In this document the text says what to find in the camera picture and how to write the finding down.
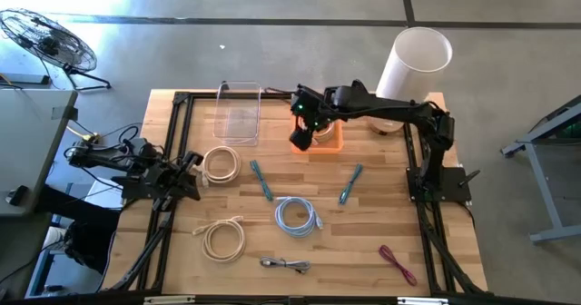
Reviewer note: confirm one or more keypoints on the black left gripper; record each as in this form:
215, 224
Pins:
170, 175

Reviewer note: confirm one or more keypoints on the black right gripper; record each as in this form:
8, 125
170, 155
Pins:
308, 105

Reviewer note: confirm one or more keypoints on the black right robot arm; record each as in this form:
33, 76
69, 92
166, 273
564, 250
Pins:
386, 107

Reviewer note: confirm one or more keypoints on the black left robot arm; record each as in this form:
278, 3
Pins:
109, 157

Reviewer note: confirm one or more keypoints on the orange plastic bin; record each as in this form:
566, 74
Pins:
327, 148

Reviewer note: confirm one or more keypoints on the clear plastic container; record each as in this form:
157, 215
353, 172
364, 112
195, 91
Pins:
238, 128

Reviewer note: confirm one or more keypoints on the white paper sheet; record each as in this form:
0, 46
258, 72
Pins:
102, 195

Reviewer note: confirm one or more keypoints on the white shade wooden base lamp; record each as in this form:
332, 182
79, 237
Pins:
408, 78

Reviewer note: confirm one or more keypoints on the black bundled equipment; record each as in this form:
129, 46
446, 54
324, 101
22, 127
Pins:
91, 246

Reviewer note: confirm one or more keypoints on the grey desk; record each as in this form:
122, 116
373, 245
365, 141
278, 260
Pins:
27, 141

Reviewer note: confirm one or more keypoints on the black floor fan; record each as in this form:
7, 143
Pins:
50, 42

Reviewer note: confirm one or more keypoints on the black aluminium table frame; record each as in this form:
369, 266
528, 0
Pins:
199, 95

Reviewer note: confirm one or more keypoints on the silver metal bracket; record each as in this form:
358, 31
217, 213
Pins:
422, 301
169, 300

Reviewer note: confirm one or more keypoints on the grey metal table frame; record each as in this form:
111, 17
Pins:
542, 182

